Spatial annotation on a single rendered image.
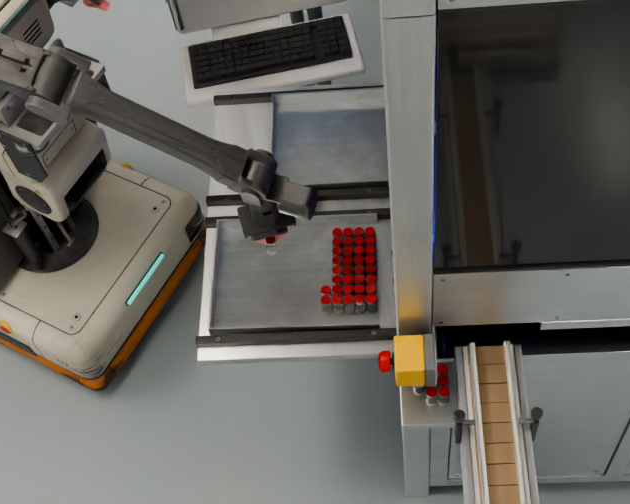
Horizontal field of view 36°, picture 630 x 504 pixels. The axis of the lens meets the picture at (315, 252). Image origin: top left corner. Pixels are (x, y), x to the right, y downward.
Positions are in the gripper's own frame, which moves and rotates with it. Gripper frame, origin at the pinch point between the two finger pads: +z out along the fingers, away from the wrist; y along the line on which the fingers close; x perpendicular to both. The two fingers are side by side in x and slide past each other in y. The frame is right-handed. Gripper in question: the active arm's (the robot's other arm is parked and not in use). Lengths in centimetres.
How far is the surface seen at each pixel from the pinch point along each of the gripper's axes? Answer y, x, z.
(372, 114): 31.2, 31.8, 11.9
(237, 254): -6.8, 5.3, 12.1
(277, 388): -4, 9, 101
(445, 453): 30, -34, 63
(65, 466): -68, 4, 103
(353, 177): 22.1, 16.4, 11.4
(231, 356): -13.3, -17.3, 11.4
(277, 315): -2.2, -11.4, 11.0
